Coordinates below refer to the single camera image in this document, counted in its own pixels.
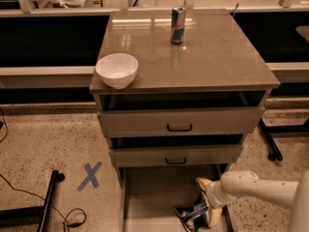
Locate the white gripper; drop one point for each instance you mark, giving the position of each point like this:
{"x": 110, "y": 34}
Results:
{"x": 212, "y": 194}

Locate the black stand leg right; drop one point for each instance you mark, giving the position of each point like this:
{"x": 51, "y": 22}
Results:
{"x": 268, "y": 131}

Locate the middle grey drawer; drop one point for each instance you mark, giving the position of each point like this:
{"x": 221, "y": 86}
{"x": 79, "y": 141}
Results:
{"x": 163, "y": 156}

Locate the blue chip bag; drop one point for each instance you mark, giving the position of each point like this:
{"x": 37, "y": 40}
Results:
{"x": 192, "y": 218}

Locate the bottom open grey drawer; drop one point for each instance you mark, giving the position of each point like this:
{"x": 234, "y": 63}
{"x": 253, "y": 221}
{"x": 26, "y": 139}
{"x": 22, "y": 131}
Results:
{"x": 153, "y": 193}

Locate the blue silver energy drink can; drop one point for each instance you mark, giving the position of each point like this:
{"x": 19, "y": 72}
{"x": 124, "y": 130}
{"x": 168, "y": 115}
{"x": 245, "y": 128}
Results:
{"x": 177, "y": 24}

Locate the blue tape X mark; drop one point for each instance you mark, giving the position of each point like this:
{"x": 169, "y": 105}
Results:
{"x": 91, "y": 172}

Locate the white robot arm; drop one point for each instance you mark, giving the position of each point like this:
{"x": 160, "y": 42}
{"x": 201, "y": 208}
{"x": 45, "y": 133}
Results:
{"x": 234, "y": 184}

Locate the black stand leg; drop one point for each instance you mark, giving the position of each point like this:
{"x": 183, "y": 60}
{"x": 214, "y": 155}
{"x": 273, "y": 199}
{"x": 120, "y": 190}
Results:
{"x": 268, "y": 131}
{"x": 33, "y": 215}

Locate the top grey drawer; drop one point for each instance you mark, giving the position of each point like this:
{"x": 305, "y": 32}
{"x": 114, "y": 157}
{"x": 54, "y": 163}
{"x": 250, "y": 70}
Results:
{"x": 176, "y": 122}

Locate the white bowl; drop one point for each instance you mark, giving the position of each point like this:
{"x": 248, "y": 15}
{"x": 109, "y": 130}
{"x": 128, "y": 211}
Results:
{"x": 117, "y": 70}

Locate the black stand leg left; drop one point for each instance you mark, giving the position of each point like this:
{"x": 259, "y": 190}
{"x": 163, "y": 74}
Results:
{"x": 33, "y": 215}

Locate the grey drawer cabinet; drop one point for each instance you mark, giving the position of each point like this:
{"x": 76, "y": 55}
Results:
{"x": 215, "y": 67}

